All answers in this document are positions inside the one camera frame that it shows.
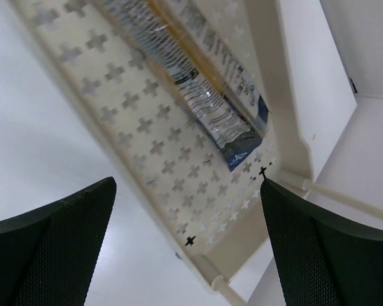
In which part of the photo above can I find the cream two-tier shelf cart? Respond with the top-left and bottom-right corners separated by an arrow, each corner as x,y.
8,1 -> 383,305

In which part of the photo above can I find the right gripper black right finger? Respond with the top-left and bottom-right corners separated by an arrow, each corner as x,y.
260,178 -> 383,305

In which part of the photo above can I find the spaghetti bag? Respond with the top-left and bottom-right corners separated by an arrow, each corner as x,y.
95,1 -> 268,170

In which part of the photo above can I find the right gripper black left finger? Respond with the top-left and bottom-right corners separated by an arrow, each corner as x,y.
0,177 -> 117,305

